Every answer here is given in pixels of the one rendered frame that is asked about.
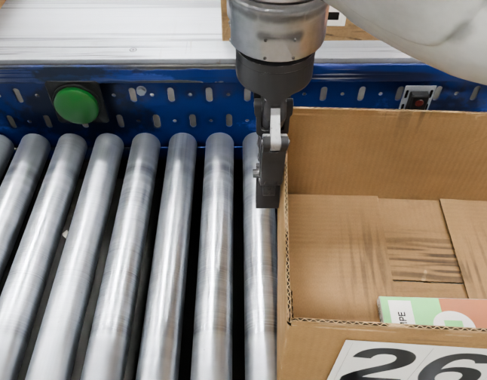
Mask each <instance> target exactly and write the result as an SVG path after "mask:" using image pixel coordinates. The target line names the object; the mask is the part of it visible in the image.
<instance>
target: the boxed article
mask: <svg viewBox="0 0 487 380"><path fill-rule="evenodd" d="M377 305H378V313H379V318H380V323H404V324H418V325H432V326H459V327H473V328H487V299H446V298H421V297H395V296H379V297H378V300H377Z"/></svg>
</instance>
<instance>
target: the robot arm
mask: <svg viewBox="0 0 487 380"><path fill-rule="evenodd" d="M329 6H331V7H333V8H335V9H336V10H337V11H340V12H341V13H342V14H343V15H345V16H346V17H347V18H348V19H349V20H350V21H351V22H352V23H353V24H354V25H356V26H358V27H360V28H361V29H363V30H364V31H366V32H368V33H369V34H370V35H373V36H374V37H376V38H377V39H379V40H381V41H383V42H384V43H386V44H388V45H390V46H391V47H393V48H395V49H397V50H399V51H401V52H403V53H405V54H407V55H409V56H411V57H413V58H415V59H417V60H419V61H421V62H423V63H425V64H427V65H429V66H432V67H434V68H435V69H438V70H440V71H442V72H445V73H447V74H449V75H452V76H455V77H457V78H461V79H464V80H467V81H472V82H476V83H479V84H484V85H487V0H227V15H228V18H229V21H228V24H229V27H230V28H231V38H230V39H229V41H230V42H231V44H232V45H233V46H234V47H235V51H236V75H237V79H238V80H239V82H240V83H241V84H242V85H243V86H244V87H245V88H246V89H247V90H250V91H252V92H253V99H254V102H253V107H254V115H255V117H256V134H257V135H258V140H257V142H256V144H257V145H258V148H259V153H258V154H257V159H258V161H259V163H256V169H253V178H256V209H266V208H278V207H279V200H280V186H281V184H282V182H283V169H284V164H285V159H286V151H287V149H288V146H289V144H290V141H289V138H288V136H287V134H288V133H289V118H290V116H291V115H292V114H293V98H290V97H291V95H293V94H294V93H297V92H299V91H300V90H302V89H304V88H305V87H306V86H307V85H308V84H309V82H310V81H311V78H312V75H313V68H314V57H315V52H316V51H317V50H318V49H319V48H320V47H321V45H322V43H323V42H324V39H325V36H326V26H327V20H328V15H329Z"/></svg>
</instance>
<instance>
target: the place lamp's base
mask: <svg viewBox="0 0 487 380"><path fill-rule="evenodd" d="M44 84H45V87H46V89H47V92H48V94H49V97H50V99H51V102H52V104H53V107H54V99H55V96H56V95H57V93H58V92H59V91H60V90H62V89H63V88H67V87H76V88H80V89H82V90H85V91H87V92H88V93H90V94H91V95H93V96H94V98H95V99H96V101H97V102H98V104H99V108H100V109H99V113H98V116H97V117H96V119H95V120H94V121H92V122H90V123H107V122H108V121H109V117H108V114H107V111H106V107H105V103H104V100H103V95H102V93H101V90H100V85H99V83H98V82H96V81H46V82H45V83H44ZM54 110H55V112H56V114H57V118H58V120H59V121H60V122H61V123H72V122H70V121H67V120H66V119H64V118H63V117H61V116H60V115H59V114H58V112H57V111H56V109H55V107H54Z"/></svg>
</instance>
